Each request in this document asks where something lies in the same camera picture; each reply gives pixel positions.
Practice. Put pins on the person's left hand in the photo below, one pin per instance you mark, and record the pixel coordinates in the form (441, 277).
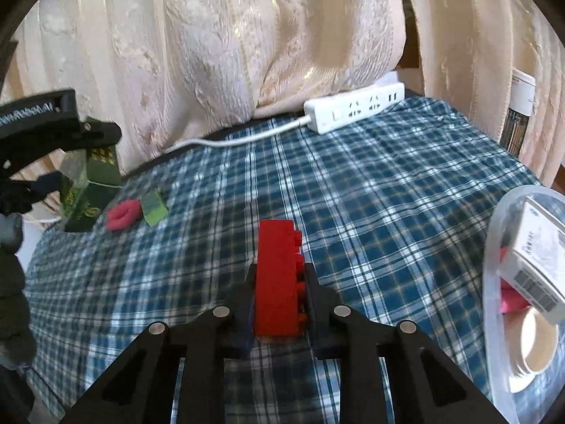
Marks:
(11, 309)

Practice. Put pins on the cream patterned curtain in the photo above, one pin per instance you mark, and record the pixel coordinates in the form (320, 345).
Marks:
(463, 31)
(198, 53)

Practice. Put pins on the pink foam roller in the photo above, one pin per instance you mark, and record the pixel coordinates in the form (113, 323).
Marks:
(123, 215)

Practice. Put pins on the pink foam piece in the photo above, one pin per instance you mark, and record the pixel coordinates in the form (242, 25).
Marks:
(512, 302)

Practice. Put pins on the white power strip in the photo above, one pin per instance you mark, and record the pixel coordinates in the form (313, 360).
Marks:
(353, 108)

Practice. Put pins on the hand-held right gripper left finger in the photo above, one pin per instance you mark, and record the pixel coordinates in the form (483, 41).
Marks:
(242, 318)

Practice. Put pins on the green block with blue circles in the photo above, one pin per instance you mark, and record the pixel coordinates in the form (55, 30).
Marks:
(154, 207)

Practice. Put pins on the blue plaid tablecloth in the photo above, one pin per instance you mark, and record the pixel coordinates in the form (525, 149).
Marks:
(375, 185)

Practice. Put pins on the red building block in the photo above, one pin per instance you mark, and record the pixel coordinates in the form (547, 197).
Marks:
(276, 274)

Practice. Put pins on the clear plastic bowl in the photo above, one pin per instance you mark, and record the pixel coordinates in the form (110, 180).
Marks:
(494, 362)

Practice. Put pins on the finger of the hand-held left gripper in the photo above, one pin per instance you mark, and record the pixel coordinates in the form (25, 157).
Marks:
(46, 187)
(99, 133)

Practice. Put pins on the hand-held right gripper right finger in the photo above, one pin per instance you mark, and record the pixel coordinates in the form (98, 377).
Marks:
(318, 313)

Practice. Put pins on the dark green box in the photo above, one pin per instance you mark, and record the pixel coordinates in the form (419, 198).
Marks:
(95, 194)

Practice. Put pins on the white medicine box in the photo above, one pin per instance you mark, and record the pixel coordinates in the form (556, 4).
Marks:
(538, 247)

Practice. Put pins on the white tower heater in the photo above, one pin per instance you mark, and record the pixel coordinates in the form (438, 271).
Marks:
(523, 88)

